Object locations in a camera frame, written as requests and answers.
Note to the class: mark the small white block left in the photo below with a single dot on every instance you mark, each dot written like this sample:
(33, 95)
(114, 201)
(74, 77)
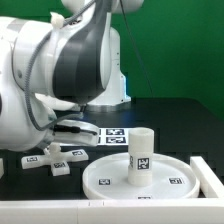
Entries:
(1, 167)

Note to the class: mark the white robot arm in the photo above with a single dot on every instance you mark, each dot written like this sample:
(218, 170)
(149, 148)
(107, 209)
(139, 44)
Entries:
(67, 61)

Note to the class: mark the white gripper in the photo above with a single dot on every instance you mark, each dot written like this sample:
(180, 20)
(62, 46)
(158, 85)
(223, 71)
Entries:
(77, 133)

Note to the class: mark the white marker tag sheet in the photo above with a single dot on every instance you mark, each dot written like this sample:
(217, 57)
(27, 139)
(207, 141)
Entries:
(113, 136)

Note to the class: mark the white round table top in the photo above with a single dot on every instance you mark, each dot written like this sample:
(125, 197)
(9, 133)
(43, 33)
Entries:
(120, 176)

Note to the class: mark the white L-shaped frame border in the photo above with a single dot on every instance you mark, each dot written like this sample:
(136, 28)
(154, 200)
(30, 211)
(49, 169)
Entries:
(206, 210)

